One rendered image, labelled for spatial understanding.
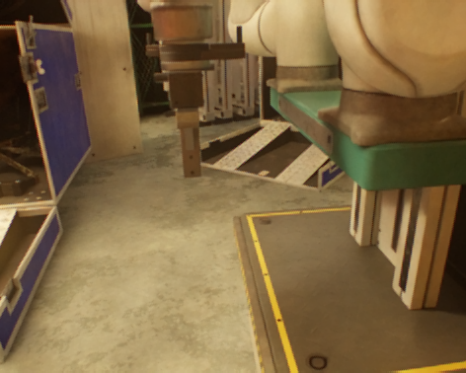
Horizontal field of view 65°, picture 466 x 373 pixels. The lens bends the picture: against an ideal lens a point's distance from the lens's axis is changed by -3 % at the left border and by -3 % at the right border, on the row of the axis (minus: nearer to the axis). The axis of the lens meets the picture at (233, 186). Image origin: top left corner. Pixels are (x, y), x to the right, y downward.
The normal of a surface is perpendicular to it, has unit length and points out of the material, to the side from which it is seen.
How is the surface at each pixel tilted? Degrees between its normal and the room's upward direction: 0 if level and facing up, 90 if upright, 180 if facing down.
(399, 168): 90
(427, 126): 60
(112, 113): 90
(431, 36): 92
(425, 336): 0
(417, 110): 85
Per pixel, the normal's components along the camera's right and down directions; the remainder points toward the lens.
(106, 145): 0.50, 0.30
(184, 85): 0.09, 0.36
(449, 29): -0.31, 0.42
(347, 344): -0.04, -0.93
